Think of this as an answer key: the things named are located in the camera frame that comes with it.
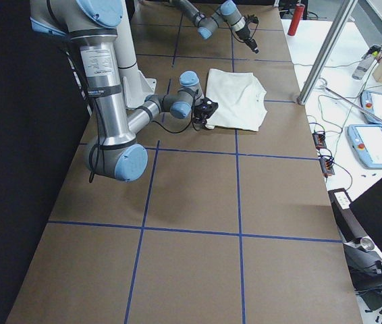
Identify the black box with label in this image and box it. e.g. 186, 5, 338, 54
328, 188, 367, 242

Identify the metal reacher grabber stick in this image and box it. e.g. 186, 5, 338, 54
320, 86, 382, 124

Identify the aluminium frame post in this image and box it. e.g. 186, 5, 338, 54
297, 0, 358, 105

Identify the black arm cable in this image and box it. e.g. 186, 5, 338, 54
88, 77, 205, 185

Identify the silver metal cup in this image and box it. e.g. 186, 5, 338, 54
358, 237, 375, 252

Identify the cream long-sleeve cat shirt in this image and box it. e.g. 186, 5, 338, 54
206, 68, 267, 132

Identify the near blue teach pendant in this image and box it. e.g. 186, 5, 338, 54
347, 124, 382, 169

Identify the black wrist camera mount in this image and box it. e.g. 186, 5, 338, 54
245, 14, 259, 25
195, 97, 219, 116

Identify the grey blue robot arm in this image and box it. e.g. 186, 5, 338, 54
169, 0, 259, 53
30, 1, 216, 182

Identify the orange black adapter far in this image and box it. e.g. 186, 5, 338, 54
312, 132, 327, 150

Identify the orange black adapter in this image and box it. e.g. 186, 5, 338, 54
319, 156, 335, 178
312, 132, 327, 150

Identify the orange black adapter near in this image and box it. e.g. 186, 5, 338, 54
319, 156, 335, 178

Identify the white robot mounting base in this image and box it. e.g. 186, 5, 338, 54
122, 69, 157, 109

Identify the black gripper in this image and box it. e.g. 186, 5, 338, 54
236, 28, 259, 54
192, 107, 211, 126

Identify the red cylinder bottle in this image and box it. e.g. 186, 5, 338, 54
288, 3, 306, 36

